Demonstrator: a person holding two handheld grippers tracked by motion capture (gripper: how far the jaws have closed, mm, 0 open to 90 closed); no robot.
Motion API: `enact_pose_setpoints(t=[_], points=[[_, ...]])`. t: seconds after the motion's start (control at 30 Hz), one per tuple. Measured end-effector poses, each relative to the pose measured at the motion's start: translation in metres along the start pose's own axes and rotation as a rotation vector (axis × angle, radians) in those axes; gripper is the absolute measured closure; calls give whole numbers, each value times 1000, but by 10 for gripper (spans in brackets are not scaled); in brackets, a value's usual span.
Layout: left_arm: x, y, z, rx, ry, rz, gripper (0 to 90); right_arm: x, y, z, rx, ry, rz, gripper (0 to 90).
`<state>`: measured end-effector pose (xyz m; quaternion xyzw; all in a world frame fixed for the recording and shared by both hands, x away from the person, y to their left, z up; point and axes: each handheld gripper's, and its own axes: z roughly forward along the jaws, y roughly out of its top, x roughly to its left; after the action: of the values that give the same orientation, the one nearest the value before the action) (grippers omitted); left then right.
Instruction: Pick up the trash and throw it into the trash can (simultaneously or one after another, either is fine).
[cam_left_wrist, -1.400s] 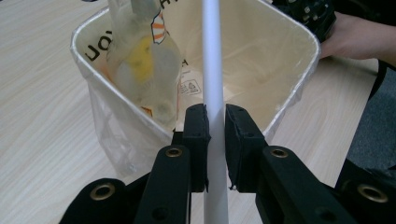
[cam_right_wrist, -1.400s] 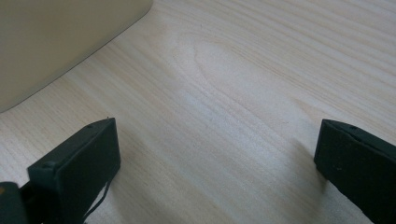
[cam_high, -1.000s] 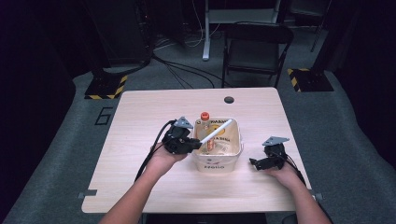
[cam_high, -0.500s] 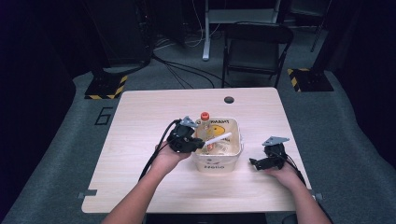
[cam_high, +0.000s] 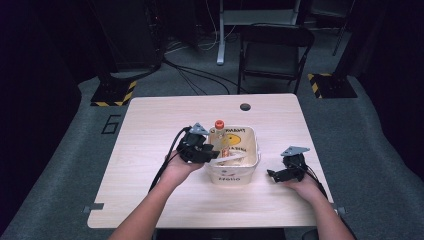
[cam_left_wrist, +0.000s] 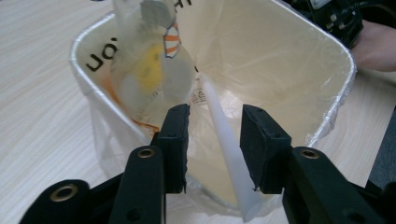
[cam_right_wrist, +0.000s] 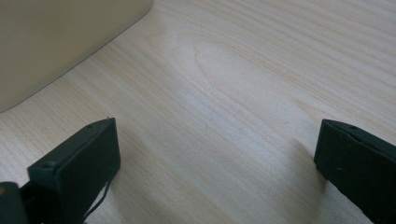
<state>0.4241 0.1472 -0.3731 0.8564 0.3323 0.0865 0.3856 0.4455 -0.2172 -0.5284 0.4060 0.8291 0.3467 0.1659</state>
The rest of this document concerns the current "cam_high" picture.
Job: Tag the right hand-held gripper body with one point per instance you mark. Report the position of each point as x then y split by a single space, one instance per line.
294 164

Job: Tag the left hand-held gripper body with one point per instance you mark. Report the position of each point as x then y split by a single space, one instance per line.
193 146

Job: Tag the clear bottle with red cap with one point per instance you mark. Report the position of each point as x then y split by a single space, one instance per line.
221 140

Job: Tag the cream bin with yellow face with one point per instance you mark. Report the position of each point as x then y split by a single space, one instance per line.
238 171

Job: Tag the person's right hand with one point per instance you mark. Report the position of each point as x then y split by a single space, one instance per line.
306 190

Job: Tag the person's left hand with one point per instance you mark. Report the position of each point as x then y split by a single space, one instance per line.
178 171

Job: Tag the black base with hazard stripes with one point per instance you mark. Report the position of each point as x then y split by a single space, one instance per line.
333 86
113 93

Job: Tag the black folding chair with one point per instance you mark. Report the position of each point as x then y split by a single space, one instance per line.
275 46

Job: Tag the black cabinet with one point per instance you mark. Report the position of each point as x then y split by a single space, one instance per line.
130 33

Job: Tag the grey table bracket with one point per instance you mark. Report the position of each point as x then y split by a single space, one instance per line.
340 210
92 207

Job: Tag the white desk frame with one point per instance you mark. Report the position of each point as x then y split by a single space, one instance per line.
255 16

